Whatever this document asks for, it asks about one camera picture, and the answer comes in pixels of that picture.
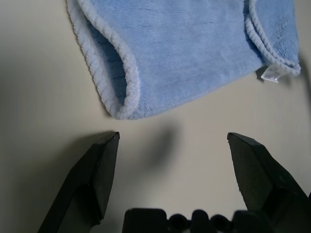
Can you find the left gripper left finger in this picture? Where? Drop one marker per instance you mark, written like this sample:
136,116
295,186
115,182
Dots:
85,189

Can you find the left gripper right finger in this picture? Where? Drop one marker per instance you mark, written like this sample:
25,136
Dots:
264,184

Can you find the light blue terry towel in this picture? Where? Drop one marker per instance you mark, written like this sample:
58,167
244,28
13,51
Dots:
182,60

